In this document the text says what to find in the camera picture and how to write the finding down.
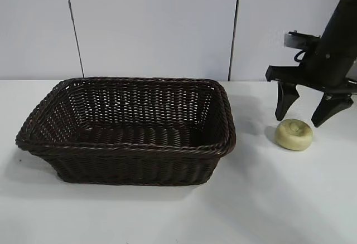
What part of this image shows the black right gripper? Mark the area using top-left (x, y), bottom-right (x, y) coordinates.
top-left (266, 1), bottom-right (357, 128)

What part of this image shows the pale yellow round pastry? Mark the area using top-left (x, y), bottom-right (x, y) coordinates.
top-left (275, 118), bottom-right (313, 152)

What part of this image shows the dark brown wicker basket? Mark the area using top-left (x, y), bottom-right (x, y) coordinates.
top-left (14, 76), bottom-right (238, 186)

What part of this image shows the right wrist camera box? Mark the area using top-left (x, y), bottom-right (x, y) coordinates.
top-left (283, 30), bottom-right (321, 50)

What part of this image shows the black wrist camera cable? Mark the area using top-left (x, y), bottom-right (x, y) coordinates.
top-left (292, 48), bottom-right (309, 64)

